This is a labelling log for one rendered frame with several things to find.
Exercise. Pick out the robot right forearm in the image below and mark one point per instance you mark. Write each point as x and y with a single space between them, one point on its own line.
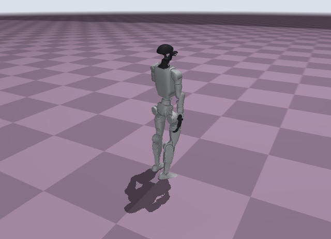
180 104

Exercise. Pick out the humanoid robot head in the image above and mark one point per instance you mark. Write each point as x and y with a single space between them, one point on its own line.
165 49

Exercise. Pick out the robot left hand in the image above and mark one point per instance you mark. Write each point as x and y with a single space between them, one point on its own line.
173 54

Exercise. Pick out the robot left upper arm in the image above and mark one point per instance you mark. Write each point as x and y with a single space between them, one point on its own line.
152 71

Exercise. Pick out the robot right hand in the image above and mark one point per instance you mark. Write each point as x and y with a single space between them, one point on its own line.
179 122

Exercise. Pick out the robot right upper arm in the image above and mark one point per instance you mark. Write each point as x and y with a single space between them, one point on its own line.
177 76

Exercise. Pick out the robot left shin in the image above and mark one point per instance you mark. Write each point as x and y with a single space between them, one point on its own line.
157 149

